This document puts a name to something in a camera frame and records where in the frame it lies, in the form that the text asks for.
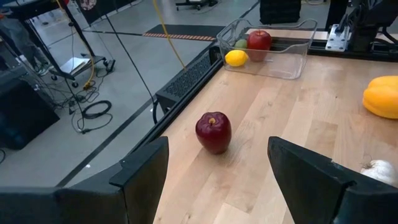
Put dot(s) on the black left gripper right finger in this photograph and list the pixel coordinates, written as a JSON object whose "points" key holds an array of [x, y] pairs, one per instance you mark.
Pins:
{"points": [[311, 193]]}

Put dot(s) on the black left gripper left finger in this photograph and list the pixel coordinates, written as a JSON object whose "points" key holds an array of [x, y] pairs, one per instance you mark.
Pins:
{"points": [[140, 186]]}

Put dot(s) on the white garlic bulb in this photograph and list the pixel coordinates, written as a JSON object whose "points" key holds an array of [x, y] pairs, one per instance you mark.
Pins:
{"points": [[381, 171]]}

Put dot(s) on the dark red apple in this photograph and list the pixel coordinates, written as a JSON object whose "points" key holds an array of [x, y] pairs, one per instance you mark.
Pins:
{"points": [[213, 133]]}

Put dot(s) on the yellow bell pepper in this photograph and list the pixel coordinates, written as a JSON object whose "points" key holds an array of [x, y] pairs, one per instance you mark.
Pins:
{"points": [[382, 98]]}

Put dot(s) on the yellow lemon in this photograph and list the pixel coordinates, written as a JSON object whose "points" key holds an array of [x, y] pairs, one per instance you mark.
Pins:
{"points": [[236, 58]]}

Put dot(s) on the bright red apple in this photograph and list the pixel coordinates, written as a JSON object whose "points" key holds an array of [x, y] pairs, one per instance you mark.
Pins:
{"points": [[259, 42]]}

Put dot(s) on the green lime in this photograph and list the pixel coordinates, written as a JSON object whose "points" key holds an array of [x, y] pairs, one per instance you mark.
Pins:
{"points": [[241, 44]]}

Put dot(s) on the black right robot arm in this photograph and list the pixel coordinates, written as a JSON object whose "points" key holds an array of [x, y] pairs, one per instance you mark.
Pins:
{"points": [[367, 18]]}

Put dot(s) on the black perforated computer box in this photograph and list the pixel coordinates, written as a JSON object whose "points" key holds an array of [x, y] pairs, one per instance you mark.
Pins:
{"points": [[186, 81]]}

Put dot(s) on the clear plastic basket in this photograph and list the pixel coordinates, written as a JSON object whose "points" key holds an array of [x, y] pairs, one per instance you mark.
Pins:
{"points": [[280, 67]]}

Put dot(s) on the black computer tower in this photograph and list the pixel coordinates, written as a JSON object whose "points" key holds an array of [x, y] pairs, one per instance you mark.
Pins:
{"points": [[25, 118]]}

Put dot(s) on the black mat with hazard stripes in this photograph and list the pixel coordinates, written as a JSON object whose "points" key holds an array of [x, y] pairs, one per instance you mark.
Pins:
{"points": [[186, 31]]}

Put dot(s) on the black metal workstation desk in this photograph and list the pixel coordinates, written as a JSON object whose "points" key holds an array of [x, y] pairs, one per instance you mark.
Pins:
{"points": [[79, 31]]}

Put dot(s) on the black equipment stand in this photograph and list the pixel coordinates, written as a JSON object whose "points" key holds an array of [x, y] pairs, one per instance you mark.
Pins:
{"points": [[335, 14]]}

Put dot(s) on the black storage crate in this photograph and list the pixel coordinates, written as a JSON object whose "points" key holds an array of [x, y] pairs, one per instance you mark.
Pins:
{"points": [[280, 11]]}

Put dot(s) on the black floor stand base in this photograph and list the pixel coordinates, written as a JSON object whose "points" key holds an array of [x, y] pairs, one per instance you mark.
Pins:
{"points": [[199, 3]]}

